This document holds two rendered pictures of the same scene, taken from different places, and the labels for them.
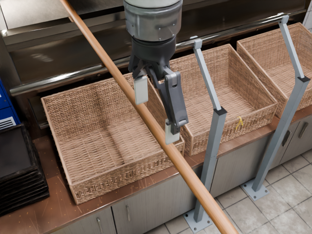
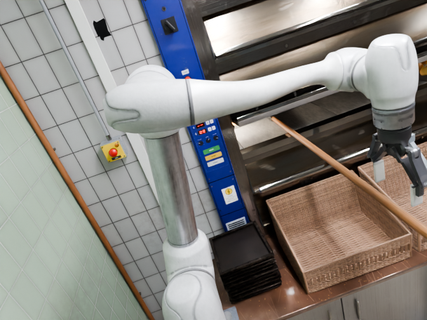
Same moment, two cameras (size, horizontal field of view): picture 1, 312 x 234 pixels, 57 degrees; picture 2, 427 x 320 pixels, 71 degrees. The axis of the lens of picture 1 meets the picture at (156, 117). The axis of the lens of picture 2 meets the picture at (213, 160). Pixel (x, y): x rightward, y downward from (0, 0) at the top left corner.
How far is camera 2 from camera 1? 0.40 m
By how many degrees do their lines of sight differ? 27
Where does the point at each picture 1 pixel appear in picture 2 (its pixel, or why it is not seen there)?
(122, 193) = (351, 286)
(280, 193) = not seen: outside the picture
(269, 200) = not seen: outside the picture
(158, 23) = (400, 117)
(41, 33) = (267, 148)
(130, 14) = (379, 115)
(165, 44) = (405, 131)
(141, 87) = (380, 167)
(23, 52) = (254, 164)
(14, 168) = (255, 255)
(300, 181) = not seen: outside the picture
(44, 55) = (269, 165)
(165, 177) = (394, 272)
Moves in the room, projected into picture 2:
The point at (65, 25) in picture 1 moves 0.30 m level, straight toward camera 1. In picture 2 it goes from (285, 140) to (301, 164)
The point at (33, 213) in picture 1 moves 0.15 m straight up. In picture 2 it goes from (270, 300) to (264, 279)
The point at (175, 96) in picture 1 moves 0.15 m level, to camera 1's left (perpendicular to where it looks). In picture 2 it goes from (418, 164) to (349, 171)
